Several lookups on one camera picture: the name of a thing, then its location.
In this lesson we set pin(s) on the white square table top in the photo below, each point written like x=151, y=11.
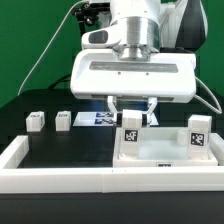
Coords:
x=158, y=147

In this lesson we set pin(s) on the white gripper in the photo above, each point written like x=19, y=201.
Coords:
x=166, y=77

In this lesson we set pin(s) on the white U-shaped fence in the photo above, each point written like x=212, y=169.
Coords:
x=14, y=180

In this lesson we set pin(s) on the white sheet with tags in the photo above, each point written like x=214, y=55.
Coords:
x=108, y=119

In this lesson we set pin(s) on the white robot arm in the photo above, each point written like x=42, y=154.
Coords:
x=144, y=51

